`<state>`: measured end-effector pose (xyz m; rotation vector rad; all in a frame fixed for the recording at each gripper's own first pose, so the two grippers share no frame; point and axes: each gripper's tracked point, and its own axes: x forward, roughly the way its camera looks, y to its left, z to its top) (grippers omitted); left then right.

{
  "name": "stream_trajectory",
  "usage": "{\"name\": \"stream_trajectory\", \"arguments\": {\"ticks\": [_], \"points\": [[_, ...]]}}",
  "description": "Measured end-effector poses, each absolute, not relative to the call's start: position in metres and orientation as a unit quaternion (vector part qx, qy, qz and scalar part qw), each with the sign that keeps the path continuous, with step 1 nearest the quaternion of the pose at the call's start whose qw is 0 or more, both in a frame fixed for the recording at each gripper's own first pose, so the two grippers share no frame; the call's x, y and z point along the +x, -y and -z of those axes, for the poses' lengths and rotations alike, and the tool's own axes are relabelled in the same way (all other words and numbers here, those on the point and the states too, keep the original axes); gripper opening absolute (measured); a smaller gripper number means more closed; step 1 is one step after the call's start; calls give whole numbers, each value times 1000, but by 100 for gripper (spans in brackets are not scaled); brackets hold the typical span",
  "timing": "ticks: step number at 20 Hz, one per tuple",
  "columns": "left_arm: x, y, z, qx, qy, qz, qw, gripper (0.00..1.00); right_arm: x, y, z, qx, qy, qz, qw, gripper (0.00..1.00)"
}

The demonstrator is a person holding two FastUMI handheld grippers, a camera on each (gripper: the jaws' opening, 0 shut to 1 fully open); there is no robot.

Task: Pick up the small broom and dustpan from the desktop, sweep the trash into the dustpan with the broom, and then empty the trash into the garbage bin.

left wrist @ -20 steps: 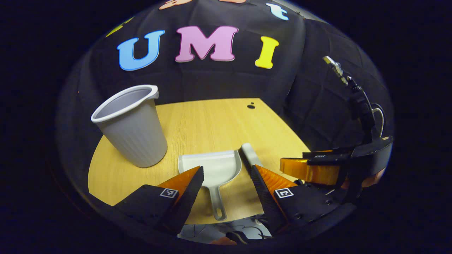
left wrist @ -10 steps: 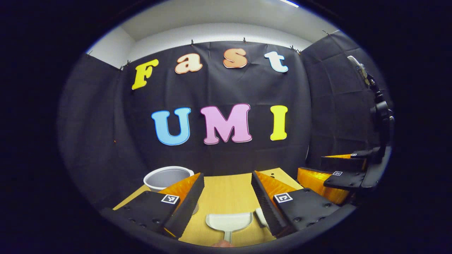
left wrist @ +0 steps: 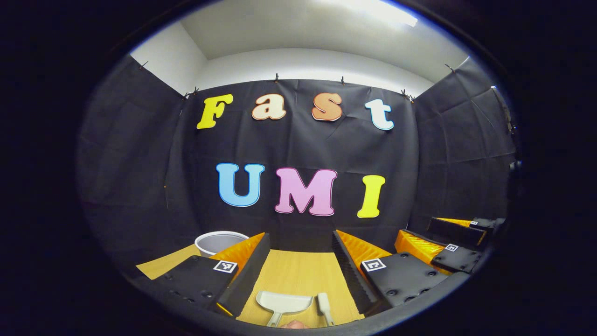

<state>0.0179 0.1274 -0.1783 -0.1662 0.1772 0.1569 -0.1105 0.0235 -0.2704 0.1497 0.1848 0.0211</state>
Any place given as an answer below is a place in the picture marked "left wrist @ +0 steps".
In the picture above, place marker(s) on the white dustpan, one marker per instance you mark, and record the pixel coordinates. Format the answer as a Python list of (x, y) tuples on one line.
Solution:
[(284, 302)]

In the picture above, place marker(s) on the small white broom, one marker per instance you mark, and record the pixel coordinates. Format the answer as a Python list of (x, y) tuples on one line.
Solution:
[(324, 305)]

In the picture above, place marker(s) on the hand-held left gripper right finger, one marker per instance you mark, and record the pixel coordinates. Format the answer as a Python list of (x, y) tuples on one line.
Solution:
[(352, 275)]

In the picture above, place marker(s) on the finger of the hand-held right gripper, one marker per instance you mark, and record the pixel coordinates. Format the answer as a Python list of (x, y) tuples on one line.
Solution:
[(459, 259), (452, 229)]

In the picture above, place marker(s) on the white garbage bin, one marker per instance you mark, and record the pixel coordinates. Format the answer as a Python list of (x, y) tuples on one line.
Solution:
[(219, 242)]

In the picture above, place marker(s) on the wooden desktop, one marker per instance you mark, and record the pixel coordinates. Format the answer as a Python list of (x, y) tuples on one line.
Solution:
[(298, 275)]

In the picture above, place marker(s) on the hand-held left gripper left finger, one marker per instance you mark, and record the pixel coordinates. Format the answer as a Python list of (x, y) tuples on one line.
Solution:
[(249, 275)]

